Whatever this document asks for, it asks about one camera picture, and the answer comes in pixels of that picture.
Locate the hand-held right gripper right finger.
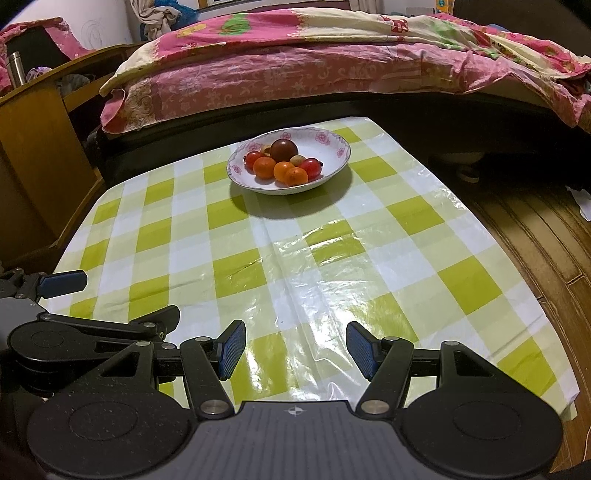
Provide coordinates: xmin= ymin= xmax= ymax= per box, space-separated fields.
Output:
xmin=345 ymin=320 xmax=497 ymax=418

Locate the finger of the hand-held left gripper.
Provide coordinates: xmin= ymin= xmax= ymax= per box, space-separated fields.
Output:
xmin=39 ymin=305 xmax=182 ymax=354
xmin=0 ymin=270 xmax=88 ymax=304

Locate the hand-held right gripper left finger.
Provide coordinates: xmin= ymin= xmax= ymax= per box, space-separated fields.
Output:
xmin=99 ymin=320 xmax=247 ymax=418

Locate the white floral plate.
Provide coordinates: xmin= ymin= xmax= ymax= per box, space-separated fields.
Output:
xmin=226 ymin=127 xmax=351 ymax=196

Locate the green checked plastic tablecloth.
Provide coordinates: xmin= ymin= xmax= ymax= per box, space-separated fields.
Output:
xmin=46 ymin=116 xmax=580 ymax=421

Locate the wooden cabinet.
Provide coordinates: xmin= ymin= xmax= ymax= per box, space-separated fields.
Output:
xmin=0 ymin=41 xmax=148 ymax=273

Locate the black bed base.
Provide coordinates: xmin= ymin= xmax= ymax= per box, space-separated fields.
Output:
xmin=83 ymin=88 xmax=591 ymax=185

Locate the dark purple tomato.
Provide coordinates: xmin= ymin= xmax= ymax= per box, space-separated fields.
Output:
xmin=270 ymin=138 xmax=298 ymax=163

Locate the metal thermos bottle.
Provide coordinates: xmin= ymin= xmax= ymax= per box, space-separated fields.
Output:
xmin=7 ymin=52 xmax=24 ymax=88

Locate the pink floral cloth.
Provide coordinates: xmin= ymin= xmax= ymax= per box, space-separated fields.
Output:
xmin=0 ymin=17 xmax=86 ymax=93

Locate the white paper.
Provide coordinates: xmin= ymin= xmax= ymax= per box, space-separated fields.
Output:
xmin=567 ymin=185 xmax=591 ymax=217

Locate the bundle of hanging clothes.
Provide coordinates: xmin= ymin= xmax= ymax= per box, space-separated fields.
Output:
xmin=129 ymin=0 xmax=185 ymax=40

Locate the colourful floral quilt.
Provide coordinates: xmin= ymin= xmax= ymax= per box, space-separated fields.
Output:
xmin=113 ymin=7 xmax=591 ymax=130

